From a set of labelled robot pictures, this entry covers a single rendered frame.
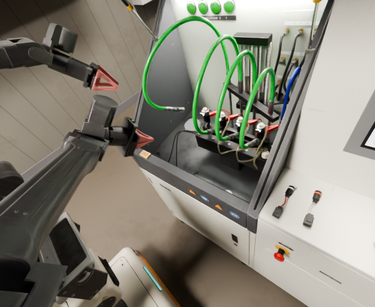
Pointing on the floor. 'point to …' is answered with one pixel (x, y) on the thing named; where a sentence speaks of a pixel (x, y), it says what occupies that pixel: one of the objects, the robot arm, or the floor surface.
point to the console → (335, 154)
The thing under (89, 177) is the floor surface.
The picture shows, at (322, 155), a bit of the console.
